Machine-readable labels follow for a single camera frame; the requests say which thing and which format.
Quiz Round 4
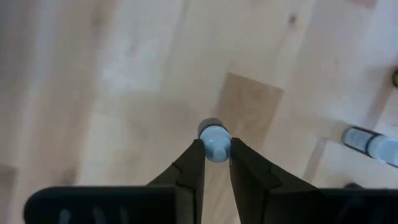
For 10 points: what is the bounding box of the small dark dropper bottle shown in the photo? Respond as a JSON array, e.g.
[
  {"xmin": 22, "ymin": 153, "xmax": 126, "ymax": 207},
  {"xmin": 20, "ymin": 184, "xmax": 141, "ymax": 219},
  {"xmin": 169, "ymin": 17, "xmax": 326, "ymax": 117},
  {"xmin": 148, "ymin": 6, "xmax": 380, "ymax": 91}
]
[{"xmin": 341, "ymin": 125, "xmax": 398, "ymax": 169}]

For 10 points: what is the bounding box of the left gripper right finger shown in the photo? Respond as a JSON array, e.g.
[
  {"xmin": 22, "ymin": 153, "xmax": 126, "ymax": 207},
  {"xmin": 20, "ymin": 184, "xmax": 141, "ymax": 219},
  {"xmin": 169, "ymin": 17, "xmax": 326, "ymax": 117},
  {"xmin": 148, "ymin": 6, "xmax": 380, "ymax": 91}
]
[{"xmin": 229, "ymin": 137, "xmax": 320, "ymax": 224}]

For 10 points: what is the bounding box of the small white-capped dropper bottle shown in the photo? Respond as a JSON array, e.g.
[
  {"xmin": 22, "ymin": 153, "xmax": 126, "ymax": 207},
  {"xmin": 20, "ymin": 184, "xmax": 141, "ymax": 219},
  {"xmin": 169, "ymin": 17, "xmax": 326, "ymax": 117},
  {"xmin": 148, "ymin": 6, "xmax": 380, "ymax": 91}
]
[{"xmin": 198, "ymin": 117, "xmax": 233, "ymax": 164}]

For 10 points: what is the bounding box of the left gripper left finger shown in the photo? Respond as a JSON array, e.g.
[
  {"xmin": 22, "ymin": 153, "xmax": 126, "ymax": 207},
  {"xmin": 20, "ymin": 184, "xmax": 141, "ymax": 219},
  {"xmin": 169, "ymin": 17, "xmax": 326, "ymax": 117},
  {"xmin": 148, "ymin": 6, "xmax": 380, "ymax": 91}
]
[{"xmin": 146, "ymin": 138, "xmax": 206, "ymax": 224}]

